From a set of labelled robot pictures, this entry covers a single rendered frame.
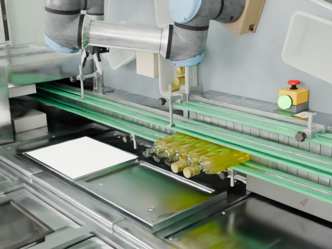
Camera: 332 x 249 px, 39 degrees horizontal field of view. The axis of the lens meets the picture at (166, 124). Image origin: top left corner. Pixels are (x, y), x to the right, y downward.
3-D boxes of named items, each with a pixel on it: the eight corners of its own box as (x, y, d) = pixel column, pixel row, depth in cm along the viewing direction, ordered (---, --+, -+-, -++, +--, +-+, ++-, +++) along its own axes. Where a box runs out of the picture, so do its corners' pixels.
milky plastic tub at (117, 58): (115, 36, 235) (101, 38, 229) (139, 17, 217) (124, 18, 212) (126, 68, 234) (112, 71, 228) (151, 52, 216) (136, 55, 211)
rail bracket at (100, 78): (109, 92, 241) (70, 100, 227) (106, 60, 236) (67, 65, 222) (114, 94, 238) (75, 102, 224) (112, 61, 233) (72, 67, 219)
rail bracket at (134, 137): (146, 143, 211) (122, 150, 203) (145, 128, 209) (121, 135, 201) (152, 145, 208) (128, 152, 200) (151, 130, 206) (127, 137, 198)
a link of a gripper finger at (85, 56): (92, 66, 213) (99, 52, 207) (80, 68, 209) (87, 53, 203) (89, 62, 214) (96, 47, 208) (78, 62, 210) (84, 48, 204)
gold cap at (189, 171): (200, 165, 150) (190, 169, 148) (200, 175, 151) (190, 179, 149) (192, 162, 153) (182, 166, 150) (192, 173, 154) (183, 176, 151)
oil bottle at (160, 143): (192, 141, 187) (151, 155, 173) (192, 127, 185) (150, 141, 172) (202, 144, 183) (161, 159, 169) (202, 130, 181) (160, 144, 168)
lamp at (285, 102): (280, 106, 158) (275, 108, 156) (281, 93, 156) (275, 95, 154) (292, 108, 154) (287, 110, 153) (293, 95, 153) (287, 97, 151)
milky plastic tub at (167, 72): (174, 91, 208) (159, 95, 202) (172, 40, 201) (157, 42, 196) (202, 98, 195) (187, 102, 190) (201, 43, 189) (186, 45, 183)
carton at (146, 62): (149, 70, 218) (136, 73, 214) (148, 36, 213) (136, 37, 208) (166, 75, 210) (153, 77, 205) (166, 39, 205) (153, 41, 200)
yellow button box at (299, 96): (290, 105, 164) (277, 109, 159) (291, 84, 161) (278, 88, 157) (308, 108, 159) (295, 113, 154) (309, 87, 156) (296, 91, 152)
